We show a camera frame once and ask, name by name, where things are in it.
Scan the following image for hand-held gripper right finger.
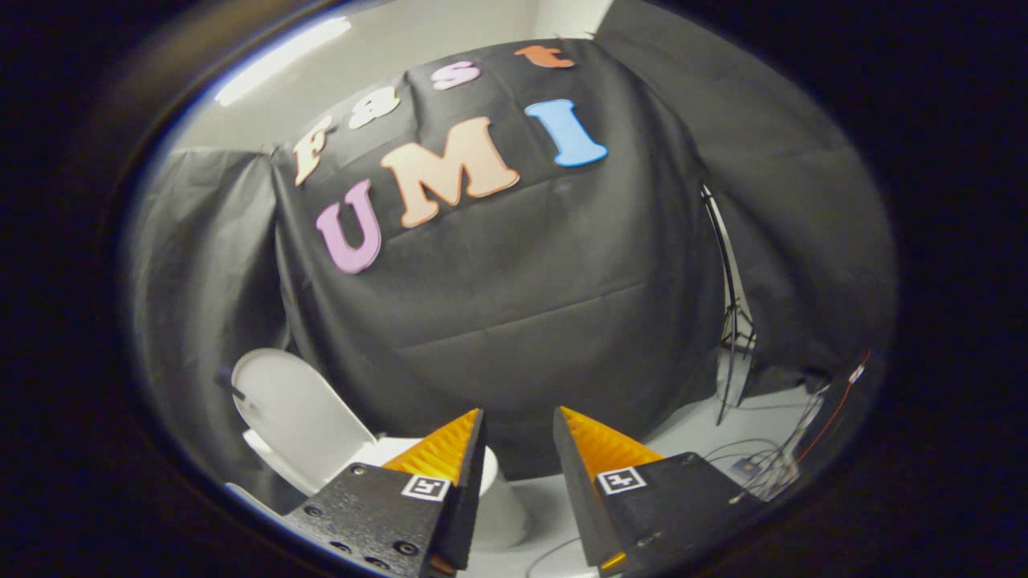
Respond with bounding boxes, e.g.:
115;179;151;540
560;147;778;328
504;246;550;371
553;405;764;574

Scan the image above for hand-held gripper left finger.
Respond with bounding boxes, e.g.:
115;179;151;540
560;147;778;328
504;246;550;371
283;408;488;578

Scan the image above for white toilet lid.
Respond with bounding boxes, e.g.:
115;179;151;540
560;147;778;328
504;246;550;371
215;348;377;497

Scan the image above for white toilet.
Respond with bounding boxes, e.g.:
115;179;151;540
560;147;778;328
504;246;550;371
225;429;532;556

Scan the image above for black backdrop cloth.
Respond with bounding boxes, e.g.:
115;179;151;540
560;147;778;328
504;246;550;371
271;39;725;482

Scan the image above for black tripod light stand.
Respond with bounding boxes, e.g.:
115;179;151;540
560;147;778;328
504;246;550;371
700;184;758;427

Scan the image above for black flat board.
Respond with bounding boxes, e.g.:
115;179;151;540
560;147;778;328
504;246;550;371
803;353;878;476

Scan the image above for plain black side cloth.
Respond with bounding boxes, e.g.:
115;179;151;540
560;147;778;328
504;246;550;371
594;0;898;400
131;147;292;484

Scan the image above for thin black floor cable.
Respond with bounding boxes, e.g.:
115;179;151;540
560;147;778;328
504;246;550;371
525;536;585;578

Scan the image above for tangled black cables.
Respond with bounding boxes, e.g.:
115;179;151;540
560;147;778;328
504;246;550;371
705;384;830;500

